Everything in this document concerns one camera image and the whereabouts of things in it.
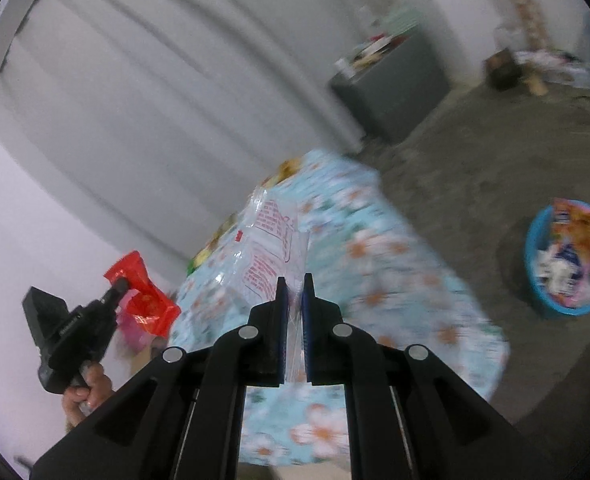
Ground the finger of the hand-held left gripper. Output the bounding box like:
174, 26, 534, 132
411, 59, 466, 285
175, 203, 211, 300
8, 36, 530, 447
102, 280, 133, 311

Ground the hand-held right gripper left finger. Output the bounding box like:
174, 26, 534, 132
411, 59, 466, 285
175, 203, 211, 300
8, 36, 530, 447
30, 276, 290, 480

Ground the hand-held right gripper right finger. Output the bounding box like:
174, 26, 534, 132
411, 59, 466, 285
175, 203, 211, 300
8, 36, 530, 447
301, 273, 570, 480

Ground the red plastic wrapper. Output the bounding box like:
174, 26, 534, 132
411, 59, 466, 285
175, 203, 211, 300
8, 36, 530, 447
104, 251, 182, 338

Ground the clear red printed plastic bag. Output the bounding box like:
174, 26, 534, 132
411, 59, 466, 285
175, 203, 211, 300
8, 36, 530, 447
222, 185, 312, 386

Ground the blue plastic basket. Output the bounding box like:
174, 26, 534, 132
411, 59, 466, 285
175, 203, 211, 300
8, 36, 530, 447
525, 205, 590, 317

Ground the orange snack bag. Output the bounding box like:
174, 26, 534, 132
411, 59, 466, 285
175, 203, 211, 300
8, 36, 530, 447
550, 199, 590, 266

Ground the person's left hand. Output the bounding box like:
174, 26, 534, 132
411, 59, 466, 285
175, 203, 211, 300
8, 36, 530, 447
61, 362, 113, 418

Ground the pink plastic bag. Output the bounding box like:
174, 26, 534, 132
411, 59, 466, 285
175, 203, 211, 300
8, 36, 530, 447
118, 310, 151, 353

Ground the floral blue tablecloth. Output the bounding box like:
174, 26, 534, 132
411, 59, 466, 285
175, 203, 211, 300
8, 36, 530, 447
167, 149, 510, 466

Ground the green candy wrapper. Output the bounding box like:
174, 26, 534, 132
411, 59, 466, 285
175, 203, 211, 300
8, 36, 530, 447
187, 212, 238, 273

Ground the grey curtain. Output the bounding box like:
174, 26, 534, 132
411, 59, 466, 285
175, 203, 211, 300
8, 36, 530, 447
0, 0, 376, 261

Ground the grey cabinet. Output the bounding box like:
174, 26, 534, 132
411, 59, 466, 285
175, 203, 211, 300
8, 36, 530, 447
329, 25, 450, 143

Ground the dark small box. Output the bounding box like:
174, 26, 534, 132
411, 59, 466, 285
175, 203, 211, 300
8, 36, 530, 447
485, 49, 518, 91

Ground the light green box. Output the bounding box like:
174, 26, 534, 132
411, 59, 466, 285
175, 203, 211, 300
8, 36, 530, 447
385, 5, 423, 33

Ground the patterned cardboard box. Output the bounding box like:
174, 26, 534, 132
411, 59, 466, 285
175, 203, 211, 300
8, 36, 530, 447
492, 0, 550, 51

